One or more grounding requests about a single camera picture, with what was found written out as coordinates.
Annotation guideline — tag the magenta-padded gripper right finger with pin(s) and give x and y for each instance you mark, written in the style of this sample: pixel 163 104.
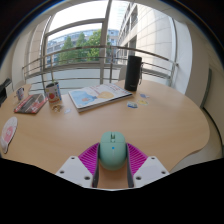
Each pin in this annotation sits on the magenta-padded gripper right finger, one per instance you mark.
pixel 150 170

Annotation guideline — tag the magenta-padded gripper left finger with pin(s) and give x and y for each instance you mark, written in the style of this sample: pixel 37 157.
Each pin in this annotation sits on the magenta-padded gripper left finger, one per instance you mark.
pixel 75 170

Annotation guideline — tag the mint green computer mouse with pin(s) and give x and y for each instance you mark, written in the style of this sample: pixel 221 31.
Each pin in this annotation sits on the mint green computer mouse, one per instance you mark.
pixel 112 153

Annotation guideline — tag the small blue sticker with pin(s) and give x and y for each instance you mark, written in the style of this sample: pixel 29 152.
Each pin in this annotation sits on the small blue sticker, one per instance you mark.
pixel 132 105
pixel 144 95

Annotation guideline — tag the small yellow sticker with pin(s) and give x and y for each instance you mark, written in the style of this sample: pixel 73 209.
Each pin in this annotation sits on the small yellow sticker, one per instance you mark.
pixel 142 102

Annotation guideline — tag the light blue picture book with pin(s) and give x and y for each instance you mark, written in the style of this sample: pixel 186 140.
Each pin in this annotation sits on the light blue picture book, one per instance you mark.
pixel 98 96

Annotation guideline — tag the red and dark magazine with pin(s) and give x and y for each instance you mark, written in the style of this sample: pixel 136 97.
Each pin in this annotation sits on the red and dark magazine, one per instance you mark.
pixel 30 104

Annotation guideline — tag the white can with red print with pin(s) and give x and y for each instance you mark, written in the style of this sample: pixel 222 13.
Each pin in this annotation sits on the white can with red print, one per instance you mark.
pixel 53 93

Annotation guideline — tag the black cylindrical bottle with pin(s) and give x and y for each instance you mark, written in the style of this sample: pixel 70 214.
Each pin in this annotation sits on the black cylindrical bottle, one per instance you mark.
pixel 133 73

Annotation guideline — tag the metal balcony railing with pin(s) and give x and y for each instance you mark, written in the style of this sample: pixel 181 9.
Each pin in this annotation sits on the metal balcony railing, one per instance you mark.
pixel 83 48

